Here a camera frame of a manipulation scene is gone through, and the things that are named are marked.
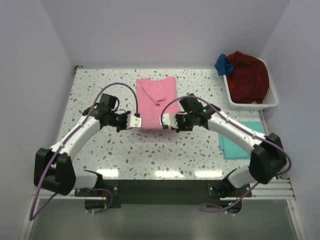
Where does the pink t shirt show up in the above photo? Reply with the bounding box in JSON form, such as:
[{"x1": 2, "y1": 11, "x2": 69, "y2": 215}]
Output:
[{"x1": 136, "y1": 76, "x2": 177, "y2": 130}]

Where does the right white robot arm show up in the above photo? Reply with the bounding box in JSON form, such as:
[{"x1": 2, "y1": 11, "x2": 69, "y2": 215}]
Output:
[{"x1": 174, "y1": 94, "x2": 288, "y2": 197}]

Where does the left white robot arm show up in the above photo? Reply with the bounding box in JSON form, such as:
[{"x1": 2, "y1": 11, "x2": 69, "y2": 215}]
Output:
[{"x1": 33, "y1": 94, "x2": 135, "y2": 196}]

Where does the folded teal t shirt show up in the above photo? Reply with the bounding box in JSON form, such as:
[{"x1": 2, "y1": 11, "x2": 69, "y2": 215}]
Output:
[{"x1": 218, "y1": 121, "x2": 265, "y2": 160}]

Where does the blue t shirt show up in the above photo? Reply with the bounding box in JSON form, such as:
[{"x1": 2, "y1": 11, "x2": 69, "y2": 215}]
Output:
[{"x1": 214, "y1": 54, "x2": 234, "y2": 77}]

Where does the dark red t shirt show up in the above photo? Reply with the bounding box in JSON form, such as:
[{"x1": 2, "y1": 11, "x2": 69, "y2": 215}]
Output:
[{"x1": 225, "y1": 51, "x2": 270, "y2": 104}]

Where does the white plastic laundry basket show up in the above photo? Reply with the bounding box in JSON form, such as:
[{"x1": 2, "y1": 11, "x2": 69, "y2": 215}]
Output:
[{"x1": 220, "y1": 58, "x2": 278, "y2": 111}]

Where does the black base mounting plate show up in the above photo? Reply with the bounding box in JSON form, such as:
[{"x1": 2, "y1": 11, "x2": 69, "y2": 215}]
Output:
[{"x1": 74, "y1": 179, "x2": 250, "y2": 210}]

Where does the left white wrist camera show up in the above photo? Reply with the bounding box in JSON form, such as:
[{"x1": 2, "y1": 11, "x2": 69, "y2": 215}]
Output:
[{"x1": 126, "y1": 113, "x2": 142, "y2": 129}]

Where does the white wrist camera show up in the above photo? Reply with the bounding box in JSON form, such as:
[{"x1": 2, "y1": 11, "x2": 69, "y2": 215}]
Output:
[
  {"x1": 159, "y1": 113, "x2": 178, "y2": 129},
  {"x1": 126, "y1": 113, "x2": 142, "y2": 129}
]

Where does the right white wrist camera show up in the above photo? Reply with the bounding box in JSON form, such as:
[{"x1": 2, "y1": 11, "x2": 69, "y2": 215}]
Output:
[{"x1": 159, "y1": 113, "x2": 178, "y2": 129}]

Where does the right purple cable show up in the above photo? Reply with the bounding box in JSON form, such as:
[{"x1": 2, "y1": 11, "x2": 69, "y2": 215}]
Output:
[{"x1": 159, "y1": 96, "x2": 293, "y2": 213}]

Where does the purple cable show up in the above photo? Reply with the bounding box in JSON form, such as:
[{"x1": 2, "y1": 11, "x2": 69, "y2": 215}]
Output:
[
  {"x1": 159, "y1": 96, "x2": 293, "y2": 213},
  {"x1": 29, "y1": 82, "x2": 141, "y2": 221}
]

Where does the aluminium frame rail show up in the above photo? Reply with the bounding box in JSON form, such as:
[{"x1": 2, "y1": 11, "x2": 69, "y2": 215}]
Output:
[{"x1": 31, "y1": 177, "x2": 297, "y2": 200}]

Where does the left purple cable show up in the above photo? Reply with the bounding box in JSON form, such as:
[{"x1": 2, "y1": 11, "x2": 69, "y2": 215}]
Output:
[{"x1": 29, "y1": 82, "x2": 141, "y2": 221}]

